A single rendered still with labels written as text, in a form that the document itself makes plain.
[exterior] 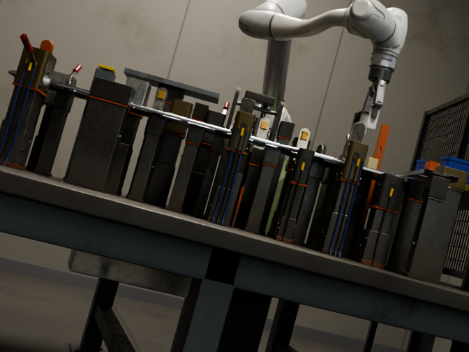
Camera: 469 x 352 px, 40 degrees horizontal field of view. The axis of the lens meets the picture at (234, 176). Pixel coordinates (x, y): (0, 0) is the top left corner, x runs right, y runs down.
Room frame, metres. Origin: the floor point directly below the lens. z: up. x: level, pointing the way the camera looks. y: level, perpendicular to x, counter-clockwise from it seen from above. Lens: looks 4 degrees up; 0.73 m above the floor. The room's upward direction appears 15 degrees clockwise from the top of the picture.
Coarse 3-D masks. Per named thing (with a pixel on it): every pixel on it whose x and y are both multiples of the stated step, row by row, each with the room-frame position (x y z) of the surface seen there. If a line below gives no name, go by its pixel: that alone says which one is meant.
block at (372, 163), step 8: (368, 160) 2.28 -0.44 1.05; (376, 160) 2.28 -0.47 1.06; (368, 184) 2.29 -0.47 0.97; (368, 192) 2.29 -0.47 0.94; (360, 208) 2.29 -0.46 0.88; (360, 216) 2.29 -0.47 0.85; (360, 224) 2.29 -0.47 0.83; (352, 240) 2.29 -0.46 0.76; (352, 248) 2.29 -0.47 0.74; (352, 256) 2.28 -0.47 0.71
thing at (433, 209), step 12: (432, 180) 1.77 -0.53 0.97; (444, 180) 1.77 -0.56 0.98; (432, 192) 1.77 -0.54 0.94; (444, 192) 1.78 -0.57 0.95; (432, 204) 1.78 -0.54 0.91; (420, 216) 1.81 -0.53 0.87; (432, 216) 1.78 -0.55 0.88; (420, 228) 1.78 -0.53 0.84; (432, 228) 1.78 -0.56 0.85; (420, 240) 1.78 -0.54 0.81; (432, 240) 1.78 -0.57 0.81; (420, 252) 1.78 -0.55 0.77; (408, 264) 1.80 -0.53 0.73; (420, 264) 1.78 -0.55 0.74; (408, 276) 1.77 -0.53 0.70; (420, 276) 1.78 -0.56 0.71
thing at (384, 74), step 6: (372, 72) 2.15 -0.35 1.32; (378, 72) 2.14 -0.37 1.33; (384, 72) 2.14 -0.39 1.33; (390, 72) 2.15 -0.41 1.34; (372, 78) 2.16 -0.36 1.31; (378, 78) 2.14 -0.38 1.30; (384, 78) 2.14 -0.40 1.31; (390, 78) 2.16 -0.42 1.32; (372, 84) 2.21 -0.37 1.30; (372, 96) 2.19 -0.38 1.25
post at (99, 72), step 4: (96, 68) 2.45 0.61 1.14; (96, 72) 2.44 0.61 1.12; (100, 72) 2.45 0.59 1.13; (104, 72) 2.45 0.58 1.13; (108, 72) 2.45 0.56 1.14; (96, 76) 2.45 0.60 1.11; (100, 76) 2.45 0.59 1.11; (104, 76) 2.45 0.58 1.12; (108, 76) 2.45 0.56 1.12; (112, 76) 2.45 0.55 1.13; (112, 80) 2.47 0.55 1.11; (80, 124) 2.45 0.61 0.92; (76, 136) 2.45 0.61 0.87; (76, 140) 2.44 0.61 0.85; (72, 152) 2.45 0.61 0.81; (68, 164) 2.45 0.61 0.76
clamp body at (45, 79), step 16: (32, 64) 1.90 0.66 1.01; (48, 64) 1.93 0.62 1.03; (16, 80) 1.90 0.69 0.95; (32, 80) 1.90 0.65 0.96; (48, 80) 1.98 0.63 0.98; (16, 96) 1.90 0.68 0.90; (32, 96) 1.91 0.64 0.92; (16, 112) 1.90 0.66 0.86; (32, 112) 1.94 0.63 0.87; (0, 128) 1.91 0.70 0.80; (16, 128) 1.91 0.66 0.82; (32, 128) 1.98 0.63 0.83; (0, 144) 1.91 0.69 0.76; (16, 144) 1.91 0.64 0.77; (0, 160) 1.90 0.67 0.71; (16, 160) 1.91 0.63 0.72
